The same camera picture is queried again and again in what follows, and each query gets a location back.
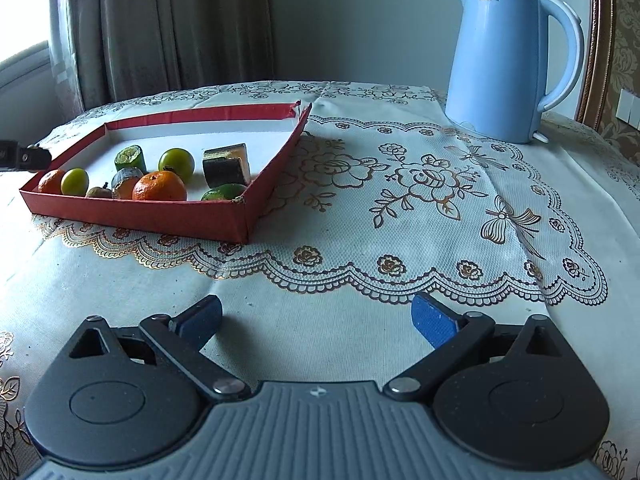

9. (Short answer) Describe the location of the green round fruit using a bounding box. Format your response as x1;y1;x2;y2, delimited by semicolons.
158;148;196;184
61;168;90;197

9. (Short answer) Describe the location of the white wall switch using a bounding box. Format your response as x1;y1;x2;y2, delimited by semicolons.
620;88;640;127

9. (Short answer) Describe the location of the dark cylinder piece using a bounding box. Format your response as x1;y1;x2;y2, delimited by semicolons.
111;167;146;201

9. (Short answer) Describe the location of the green cucumber piece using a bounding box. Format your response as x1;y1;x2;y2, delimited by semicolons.
114;144;147;175

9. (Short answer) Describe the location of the white lace tablecloth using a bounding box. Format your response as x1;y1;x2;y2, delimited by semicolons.
30;80;640;308

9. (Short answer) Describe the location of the large orange tangerine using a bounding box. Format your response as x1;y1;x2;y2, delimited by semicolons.
132;170;188;202

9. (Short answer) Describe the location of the brown curtain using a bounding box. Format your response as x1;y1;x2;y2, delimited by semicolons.
47;0;276;111

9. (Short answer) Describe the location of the small orange tangerine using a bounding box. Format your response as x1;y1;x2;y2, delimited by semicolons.
37;169;67;195

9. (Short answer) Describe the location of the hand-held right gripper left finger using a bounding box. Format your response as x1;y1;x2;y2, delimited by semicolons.
67;294;253;403

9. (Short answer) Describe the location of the dark cube block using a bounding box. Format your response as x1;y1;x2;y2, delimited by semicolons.
202;143;251;187

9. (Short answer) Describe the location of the gold wooden frame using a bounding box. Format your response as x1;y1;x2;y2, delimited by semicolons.
575;0;640;153

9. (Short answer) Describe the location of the red cardboard box tray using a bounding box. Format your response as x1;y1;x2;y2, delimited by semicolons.
19;101;313;244

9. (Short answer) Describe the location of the blue electric kettle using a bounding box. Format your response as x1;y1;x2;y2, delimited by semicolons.
444;0;585;145

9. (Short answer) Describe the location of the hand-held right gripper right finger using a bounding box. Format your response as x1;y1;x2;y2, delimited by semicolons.
382;292;583;403

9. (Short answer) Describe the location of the window frame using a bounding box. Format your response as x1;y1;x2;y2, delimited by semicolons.
0;0;56;106

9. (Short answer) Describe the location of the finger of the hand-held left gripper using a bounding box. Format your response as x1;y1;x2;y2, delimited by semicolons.
17;145;52;175

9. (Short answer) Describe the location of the white gold-flowered undercloth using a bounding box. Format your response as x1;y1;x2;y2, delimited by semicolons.
0;170;640;480

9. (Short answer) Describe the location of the green lime piece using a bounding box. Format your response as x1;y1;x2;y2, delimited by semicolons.
200;183;249;202

